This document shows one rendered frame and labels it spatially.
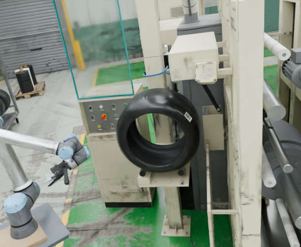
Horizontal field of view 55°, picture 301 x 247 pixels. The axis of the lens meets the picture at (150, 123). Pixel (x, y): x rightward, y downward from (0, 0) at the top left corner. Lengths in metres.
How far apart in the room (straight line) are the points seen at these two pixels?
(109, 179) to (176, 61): 1.88
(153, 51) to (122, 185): 1.54
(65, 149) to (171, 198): 1.15
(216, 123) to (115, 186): 1.40
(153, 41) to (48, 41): 9.44
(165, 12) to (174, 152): 3.57
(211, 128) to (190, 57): 0.86
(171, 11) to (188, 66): 3.98
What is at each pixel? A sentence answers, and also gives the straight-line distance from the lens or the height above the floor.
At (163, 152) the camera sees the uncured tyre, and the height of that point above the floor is 0.93.
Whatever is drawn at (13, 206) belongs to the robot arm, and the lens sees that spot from 2.26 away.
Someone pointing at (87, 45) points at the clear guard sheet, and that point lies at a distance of 2.64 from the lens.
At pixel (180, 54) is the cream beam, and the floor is 1.77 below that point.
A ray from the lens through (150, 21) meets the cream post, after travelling 2.12.
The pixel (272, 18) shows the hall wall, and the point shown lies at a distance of 12.61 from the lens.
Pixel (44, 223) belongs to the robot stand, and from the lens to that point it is 2.47.
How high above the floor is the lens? 2.06
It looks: 23 degrees down
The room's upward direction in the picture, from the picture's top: 9 degrees counter-clockwise
